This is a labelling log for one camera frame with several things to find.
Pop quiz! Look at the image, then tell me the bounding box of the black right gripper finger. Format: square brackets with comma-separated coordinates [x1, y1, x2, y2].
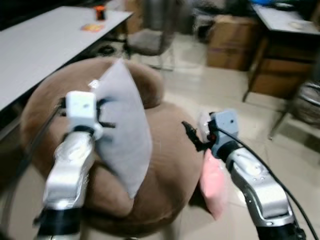
[181, 121, 204, 150]

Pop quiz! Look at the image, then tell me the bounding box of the grey pillow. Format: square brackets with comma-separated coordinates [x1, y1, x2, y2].
[92, 58, 154, 200]

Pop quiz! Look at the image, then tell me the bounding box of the brown round sofa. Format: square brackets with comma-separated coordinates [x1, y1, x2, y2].
[19, 56, 207, 237]

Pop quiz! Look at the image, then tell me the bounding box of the pink pillow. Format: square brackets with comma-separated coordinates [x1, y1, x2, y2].
[199, 112, 232, 221]

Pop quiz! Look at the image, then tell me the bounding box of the grey padded chair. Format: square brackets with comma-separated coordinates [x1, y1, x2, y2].
[124, 0, 177, 72]

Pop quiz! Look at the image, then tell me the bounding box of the yellow orange packet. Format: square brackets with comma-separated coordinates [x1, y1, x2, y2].
[80, 22, 106, 34]

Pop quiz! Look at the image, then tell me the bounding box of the white table with black legs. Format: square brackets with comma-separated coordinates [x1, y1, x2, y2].
[0, 5, 134, 112]

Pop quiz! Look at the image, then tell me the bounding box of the orange and black can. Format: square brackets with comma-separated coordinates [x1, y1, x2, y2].
[94, 4, 107, 21]

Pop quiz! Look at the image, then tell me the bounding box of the tall brown cardboard box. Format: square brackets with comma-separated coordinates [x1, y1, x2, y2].
[206, 14, 262, 72]

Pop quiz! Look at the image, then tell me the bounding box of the grey top wooden desk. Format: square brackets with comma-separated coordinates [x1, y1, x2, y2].
[242, 4, 320, 103]

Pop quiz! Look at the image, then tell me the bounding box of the blue object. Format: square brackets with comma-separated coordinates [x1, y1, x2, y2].
[251, 0, 282, 7]

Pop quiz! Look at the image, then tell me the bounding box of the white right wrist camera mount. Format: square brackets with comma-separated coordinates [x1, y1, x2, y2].
[207, 108, 241, 159]

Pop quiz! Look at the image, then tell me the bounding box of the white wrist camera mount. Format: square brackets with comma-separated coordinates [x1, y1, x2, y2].
[207, 108, 241, 159]
[64, 90, 105, 140]

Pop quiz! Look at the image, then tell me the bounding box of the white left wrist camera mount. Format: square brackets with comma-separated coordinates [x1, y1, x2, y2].
[64, 90, 105, 140]

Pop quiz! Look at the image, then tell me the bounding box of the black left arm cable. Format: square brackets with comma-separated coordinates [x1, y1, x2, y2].
[0, 102, 67, 228]

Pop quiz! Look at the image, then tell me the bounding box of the metal frame chair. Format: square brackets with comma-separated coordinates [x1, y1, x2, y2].
[269, 80, 320, 142]

